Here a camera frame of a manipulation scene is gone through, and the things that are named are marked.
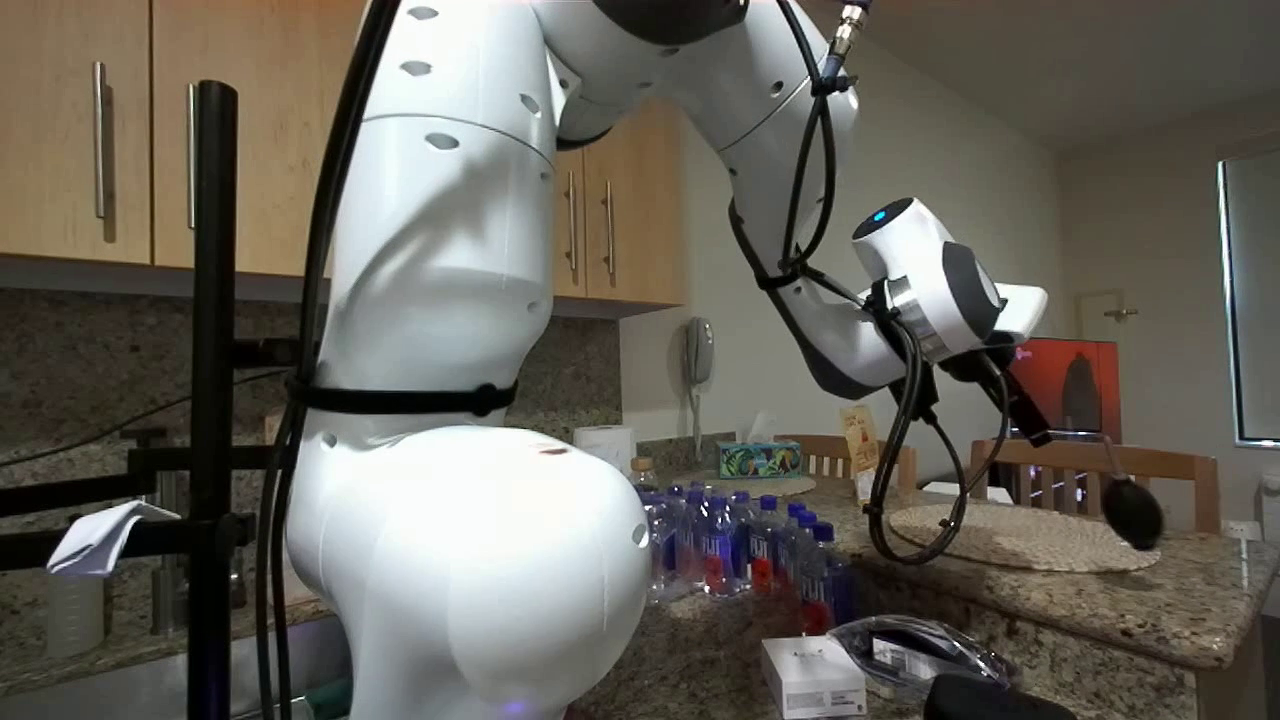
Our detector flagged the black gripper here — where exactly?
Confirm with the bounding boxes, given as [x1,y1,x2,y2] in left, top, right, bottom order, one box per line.
[976,337,1124,498]

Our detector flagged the red and black picture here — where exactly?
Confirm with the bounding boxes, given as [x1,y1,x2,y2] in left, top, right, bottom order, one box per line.
[1014,333,1124,445]

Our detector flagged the round woven placemat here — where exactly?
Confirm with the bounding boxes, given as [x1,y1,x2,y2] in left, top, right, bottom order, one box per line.
[885,498,1170,578]

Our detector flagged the long wooden slatted chair back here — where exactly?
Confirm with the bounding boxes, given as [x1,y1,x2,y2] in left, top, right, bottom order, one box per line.
[970,434,1226,534]

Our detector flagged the tan wooden stand piece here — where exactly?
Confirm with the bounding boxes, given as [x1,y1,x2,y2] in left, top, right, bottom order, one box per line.
[837,400,893,512]

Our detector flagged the large window with white blind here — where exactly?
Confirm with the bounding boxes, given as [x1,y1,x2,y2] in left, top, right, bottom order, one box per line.
[1214,153,1280,451]

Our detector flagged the crumpled clear plastic bag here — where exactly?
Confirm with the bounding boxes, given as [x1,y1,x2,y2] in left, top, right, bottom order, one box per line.
[831,610,1024,697]

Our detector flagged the short wooden chair back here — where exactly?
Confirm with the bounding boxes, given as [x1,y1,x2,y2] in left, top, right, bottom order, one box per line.
[776,430,924,503]

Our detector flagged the green tissue box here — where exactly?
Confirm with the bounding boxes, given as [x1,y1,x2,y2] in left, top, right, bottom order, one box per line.
[718,434,807,485]

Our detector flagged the small white box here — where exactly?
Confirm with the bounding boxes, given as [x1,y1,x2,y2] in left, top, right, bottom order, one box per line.
[760,630,874,720]

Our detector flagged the folded white paper piece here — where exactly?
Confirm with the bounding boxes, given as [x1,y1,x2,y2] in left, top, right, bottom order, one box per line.
[44,496,183,578]

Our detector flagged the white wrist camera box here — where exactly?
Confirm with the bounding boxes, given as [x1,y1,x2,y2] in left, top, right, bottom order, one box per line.
[993,279,1053,341]

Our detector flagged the black strap around arm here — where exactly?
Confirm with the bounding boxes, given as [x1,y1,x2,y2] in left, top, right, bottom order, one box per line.
[284,374,522,418]

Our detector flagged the black metal camera stand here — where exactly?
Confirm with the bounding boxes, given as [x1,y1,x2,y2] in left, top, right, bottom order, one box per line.
[0,75,293,720]

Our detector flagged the wooden wall cabinets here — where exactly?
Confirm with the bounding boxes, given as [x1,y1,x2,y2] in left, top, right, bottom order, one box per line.
[0,0,694,311]

